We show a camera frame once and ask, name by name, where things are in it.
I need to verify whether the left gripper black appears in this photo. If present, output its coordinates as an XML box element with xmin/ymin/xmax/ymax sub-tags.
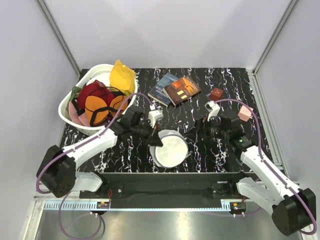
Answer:
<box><xmin>130</xmin><ymin>120</ymin><xmax>163</xmax><ymax>147</ymax></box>

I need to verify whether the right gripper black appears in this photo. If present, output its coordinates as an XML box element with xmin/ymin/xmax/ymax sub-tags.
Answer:
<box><xmin>183</xmin><ymin>113</ymin><xmax>229</xmax><ymax>143</ymax></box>

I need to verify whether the white mesh laundry bag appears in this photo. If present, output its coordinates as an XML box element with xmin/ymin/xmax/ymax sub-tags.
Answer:
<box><xmin>149</xmin><ymin>129</ymin><xmax>189</xmax><ymax>169</ymax></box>

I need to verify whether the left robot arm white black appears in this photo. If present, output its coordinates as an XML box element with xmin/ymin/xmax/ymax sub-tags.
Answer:
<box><xmin>36</xmin><ymin>106</ymin><xmax>163</xmax><ymax>198</ymax></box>

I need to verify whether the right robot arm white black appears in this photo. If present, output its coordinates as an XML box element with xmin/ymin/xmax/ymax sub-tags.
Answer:
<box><xmin>186</xmin><ymin>116</ymin><xmax>318</xmax><ymax>236</ymax></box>

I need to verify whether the orange black bra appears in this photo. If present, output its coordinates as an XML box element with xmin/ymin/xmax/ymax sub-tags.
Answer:
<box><xmin>85</xmin><ymin>91</ymin><xmax>131</xmax><ymax>127</ymax></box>

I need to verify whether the yellow bra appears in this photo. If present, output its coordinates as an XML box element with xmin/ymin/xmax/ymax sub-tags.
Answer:
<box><xmin>109</xmin><ymin>59</ymin><xmax>136</xmax><ymax>96</ymax></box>

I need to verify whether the dark red bra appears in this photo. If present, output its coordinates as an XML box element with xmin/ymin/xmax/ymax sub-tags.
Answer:
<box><xmin>76</xmin><ymin>83</ymin><xmax>113</xmax><ymax>111</ymax></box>

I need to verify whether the white plastic laundry basket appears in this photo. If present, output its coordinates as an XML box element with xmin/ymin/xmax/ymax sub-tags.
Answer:
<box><xmin>58</xmin><ymin>60</ymin><xmax>138</xmax><ymax>136</ymax></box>

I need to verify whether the orange dark paperback book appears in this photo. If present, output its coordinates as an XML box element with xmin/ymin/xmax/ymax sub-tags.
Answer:
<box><xmin>163</xmin><ymin>75</ymin><xmax>201</xmax><ymax>106</ymax></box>

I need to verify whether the dark red cube adapter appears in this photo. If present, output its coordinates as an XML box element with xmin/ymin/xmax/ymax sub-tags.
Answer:
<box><xmin>209</xmin><ymin>87</ymin><xmax>224</xmax><ymax>101</ymax></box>

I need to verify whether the blue paperback book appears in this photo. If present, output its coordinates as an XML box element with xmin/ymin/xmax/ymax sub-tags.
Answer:
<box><xmin>147</xmin><ymin>72</ymin><xmax>179</xmax><ymax>107</ymax></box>

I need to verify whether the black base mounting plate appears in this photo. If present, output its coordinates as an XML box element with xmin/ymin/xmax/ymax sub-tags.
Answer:
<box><xmin>78</xmin><ymin>171</ymin><xmax>258</xmax><ymax>210</ymax></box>

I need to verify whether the pink cube adapter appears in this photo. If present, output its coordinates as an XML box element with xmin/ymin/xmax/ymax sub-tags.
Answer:
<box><xmin>238</xmin><ymin>105</ymin><xmax>253</xmax><ymax>122</ymax></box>

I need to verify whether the pink garment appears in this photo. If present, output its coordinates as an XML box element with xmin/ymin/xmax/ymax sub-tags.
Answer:
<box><xmin>68</xmin><ymin>101</ymin><xmax>90</xmax><ymax>127</ymax></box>

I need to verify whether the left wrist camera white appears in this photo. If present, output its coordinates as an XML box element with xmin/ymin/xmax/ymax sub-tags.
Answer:
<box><xmin>148</xmin><ymin>110</ymin><xmax>164</xmax><ymax>127</ymax></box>

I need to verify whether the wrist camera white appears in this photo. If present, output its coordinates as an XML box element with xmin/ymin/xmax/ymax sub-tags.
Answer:
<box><xmin>148</xmin><ymin>110</ymin><xmax>164</xmax><ymax>127</ymax></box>
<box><xmin>204</xmin><ymin>100</ymin><xmax>221</xmax><ymax>122</ymax></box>

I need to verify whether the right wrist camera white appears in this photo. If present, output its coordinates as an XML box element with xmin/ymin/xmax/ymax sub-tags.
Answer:
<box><xmin>204</xmin><ymin>100</ymin><xmax>221</xmax><ymax>122</ymax></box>

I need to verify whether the green garment strap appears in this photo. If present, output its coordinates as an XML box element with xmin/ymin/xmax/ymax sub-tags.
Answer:
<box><xmin>70</xmin><ymin>85</ymin><xmax>81</xmax><ymax>103</ymax></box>

